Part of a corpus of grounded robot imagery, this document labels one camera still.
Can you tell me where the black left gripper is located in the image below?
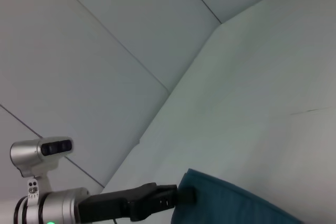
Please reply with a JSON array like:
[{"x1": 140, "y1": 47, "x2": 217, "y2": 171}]
[{"x1": 77, "y1": 182, "x2": 197, "y2": 224}]

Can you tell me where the teal blue t-shirt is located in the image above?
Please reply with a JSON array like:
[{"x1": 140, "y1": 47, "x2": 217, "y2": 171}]
[{"x1": 170, "y1": 168, "x2": 307, "y2": 224}]

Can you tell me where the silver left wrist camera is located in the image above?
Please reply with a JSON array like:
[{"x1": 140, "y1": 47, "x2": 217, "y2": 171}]
[{"x1": 9, "y1": 136, "x2": 75, "y2": 199}]

